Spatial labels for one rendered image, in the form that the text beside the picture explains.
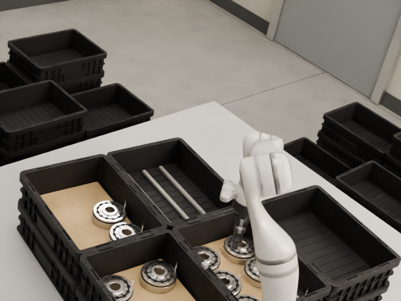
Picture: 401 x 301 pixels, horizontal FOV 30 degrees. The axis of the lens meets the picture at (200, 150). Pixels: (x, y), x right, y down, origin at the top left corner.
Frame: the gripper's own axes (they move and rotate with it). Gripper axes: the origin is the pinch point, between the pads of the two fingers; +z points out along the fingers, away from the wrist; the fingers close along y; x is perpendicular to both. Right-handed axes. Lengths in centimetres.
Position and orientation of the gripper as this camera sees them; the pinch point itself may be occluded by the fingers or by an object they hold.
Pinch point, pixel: (236, 237)
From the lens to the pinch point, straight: 210.8
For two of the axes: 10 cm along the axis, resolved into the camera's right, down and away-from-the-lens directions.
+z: -1.9, 8.2, 5.5
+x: -9.7, -2.5, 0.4
